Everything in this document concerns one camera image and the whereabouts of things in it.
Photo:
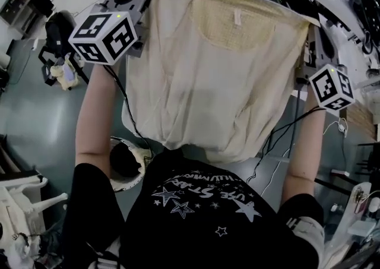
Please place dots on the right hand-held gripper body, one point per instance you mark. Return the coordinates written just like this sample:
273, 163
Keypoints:
332, 83

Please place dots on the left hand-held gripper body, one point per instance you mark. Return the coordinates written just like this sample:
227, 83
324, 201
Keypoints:
118, 24

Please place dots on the cream sheer clothes top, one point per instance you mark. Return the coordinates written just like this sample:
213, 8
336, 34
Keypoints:
207, 77

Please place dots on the person's left forearm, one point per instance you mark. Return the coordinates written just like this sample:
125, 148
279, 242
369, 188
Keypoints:
95, 119

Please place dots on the person's right forearm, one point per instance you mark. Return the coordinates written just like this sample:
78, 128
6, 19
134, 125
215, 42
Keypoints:
305, 149

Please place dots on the white power adapter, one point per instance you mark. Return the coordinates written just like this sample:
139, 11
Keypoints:
343, 126

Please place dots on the black office chair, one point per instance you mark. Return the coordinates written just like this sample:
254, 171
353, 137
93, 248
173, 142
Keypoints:
58, 39

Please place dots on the cream plush toy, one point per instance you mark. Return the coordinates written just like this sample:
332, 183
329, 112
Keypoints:
63, 73

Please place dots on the grey desk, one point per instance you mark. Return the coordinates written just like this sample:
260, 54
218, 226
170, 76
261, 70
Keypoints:
20, 9

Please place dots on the person's black star-print shirt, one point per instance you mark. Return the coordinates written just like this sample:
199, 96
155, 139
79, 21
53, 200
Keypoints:
190, 211

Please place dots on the white carved furniture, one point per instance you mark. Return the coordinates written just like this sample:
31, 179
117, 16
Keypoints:
23, 211

